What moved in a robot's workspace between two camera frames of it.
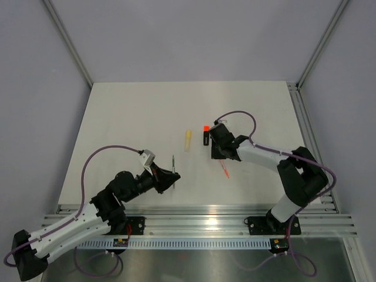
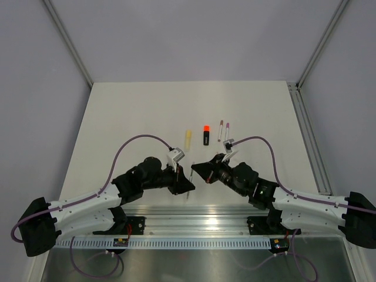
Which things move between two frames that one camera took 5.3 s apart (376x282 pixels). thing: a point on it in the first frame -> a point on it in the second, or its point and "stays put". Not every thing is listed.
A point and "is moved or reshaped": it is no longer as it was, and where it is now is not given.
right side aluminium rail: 311,136 stays put
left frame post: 67,39 stays put
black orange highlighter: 206,130 stays put
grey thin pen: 173,169 is moved or reshaped
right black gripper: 215,154 -> 207,171
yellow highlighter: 188,138 stays put
